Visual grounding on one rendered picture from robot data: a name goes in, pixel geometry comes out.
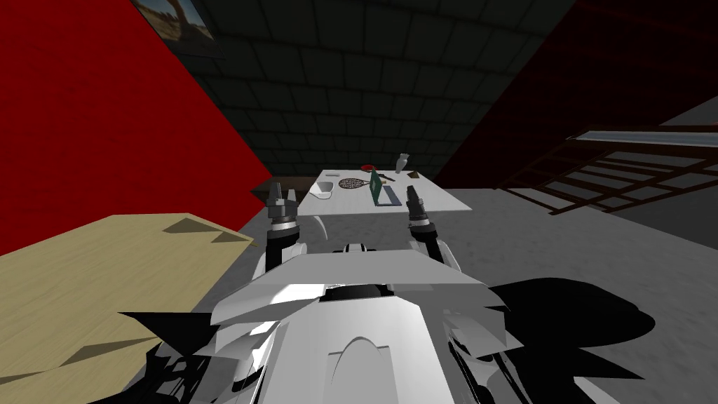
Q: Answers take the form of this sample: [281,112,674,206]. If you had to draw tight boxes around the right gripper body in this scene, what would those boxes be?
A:
[407,197,432,227]

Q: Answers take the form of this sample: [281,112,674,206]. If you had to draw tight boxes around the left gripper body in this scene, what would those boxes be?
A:
[267,196,299,224]

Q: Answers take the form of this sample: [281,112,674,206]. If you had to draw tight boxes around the green and grey laptop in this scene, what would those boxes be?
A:
[369,168,402,208]

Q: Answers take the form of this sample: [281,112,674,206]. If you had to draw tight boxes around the white table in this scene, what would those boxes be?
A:
[297,169,473,216]

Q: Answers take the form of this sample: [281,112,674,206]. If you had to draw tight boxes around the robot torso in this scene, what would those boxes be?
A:
[147,243,525,404]

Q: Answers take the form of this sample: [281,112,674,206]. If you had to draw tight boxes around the light wooden table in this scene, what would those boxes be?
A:
[0,213,258,404]

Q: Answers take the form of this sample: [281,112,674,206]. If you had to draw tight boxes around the framed wall picture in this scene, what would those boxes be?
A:
[130,0,217,45]

